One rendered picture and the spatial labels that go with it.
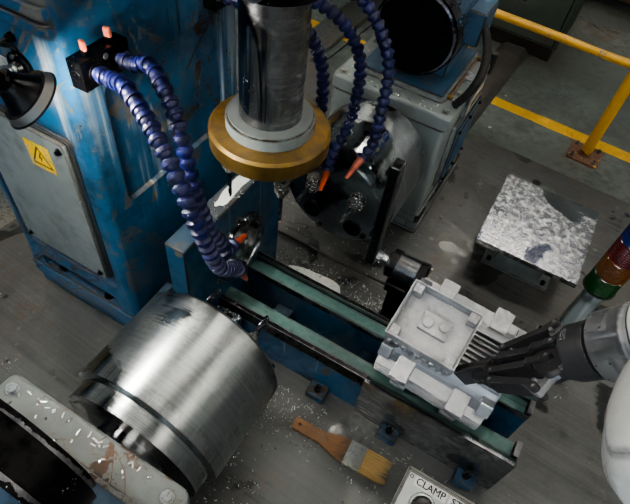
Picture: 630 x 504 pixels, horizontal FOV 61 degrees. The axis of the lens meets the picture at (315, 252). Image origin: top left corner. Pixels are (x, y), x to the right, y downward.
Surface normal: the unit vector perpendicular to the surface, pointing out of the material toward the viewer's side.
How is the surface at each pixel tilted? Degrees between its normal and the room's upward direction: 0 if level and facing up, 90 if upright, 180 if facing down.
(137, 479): 0
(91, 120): 90
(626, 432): 66
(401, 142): 36
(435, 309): 23
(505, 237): 0
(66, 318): 0
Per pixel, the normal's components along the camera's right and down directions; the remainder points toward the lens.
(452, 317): -0.13, -0.34
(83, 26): 0.86, 0.44
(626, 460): -0.94, -0.25
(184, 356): 0.24, -0.54
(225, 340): 0.44, -0.39
